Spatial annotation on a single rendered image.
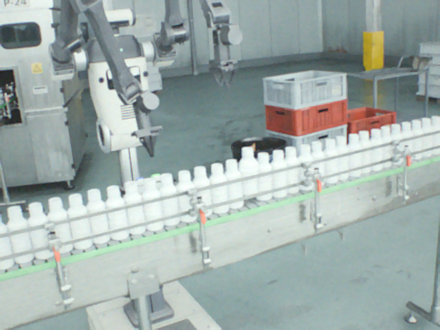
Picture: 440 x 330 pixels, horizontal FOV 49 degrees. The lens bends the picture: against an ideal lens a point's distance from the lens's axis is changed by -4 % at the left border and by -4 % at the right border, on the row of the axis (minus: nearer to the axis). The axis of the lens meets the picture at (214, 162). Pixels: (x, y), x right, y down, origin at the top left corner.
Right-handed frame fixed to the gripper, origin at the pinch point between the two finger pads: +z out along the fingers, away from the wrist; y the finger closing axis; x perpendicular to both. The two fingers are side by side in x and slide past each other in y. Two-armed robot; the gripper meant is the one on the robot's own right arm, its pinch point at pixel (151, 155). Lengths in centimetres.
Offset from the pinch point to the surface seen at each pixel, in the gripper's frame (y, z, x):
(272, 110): 169, -27, 183
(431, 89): 635, -39, 411
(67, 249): -37.8, 23.3, -16.0
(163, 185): -4.2, 11.3, -18.4
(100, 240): -27.5, 23.4, -15.8
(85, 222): -30.9, 16.7, -18.7
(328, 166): 60, 19, -17
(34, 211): -45, 10, -20
